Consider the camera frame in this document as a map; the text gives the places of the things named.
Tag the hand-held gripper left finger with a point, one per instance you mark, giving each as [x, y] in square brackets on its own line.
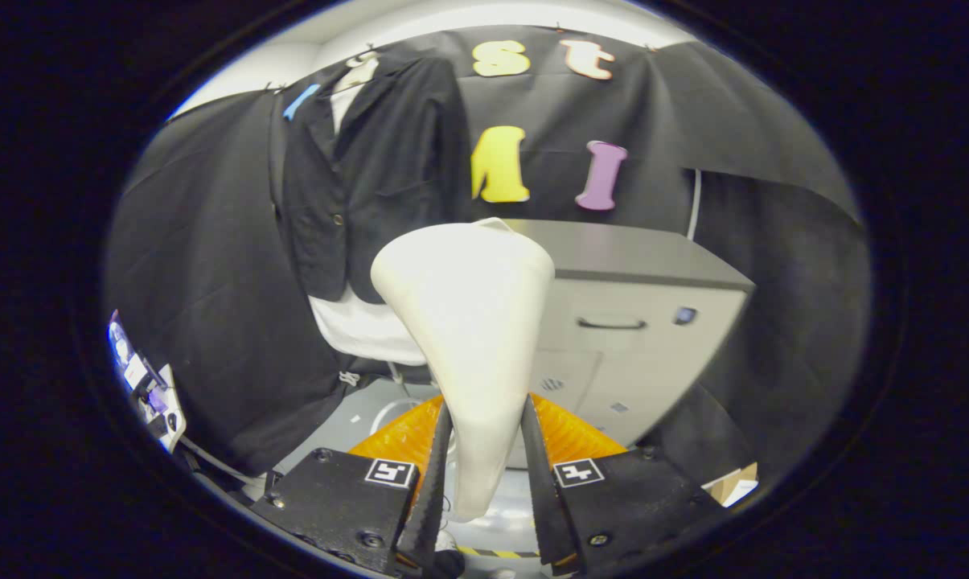
[432, 498]

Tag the white garment steamer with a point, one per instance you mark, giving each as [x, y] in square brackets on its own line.
[468, 322]

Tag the beige cabinet with dark top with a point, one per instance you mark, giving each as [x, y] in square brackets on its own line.
[637, 362]

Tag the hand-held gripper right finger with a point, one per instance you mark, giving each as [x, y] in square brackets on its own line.
[542, 498]

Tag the cardboard box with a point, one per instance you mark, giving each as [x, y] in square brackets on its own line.
[729, 486]

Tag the white garment stand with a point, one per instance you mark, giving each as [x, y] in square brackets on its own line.
[396, 378]

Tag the white labelled board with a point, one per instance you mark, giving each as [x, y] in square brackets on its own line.
[166, 402]

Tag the white shirt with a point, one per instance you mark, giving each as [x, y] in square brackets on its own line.
[363, 330]

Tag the black suit jacket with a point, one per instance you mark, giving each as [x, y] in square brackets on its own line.
[388, 177]

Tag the black backdrop cloth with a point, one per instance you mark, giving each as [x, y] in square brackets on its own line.
[211, 265]

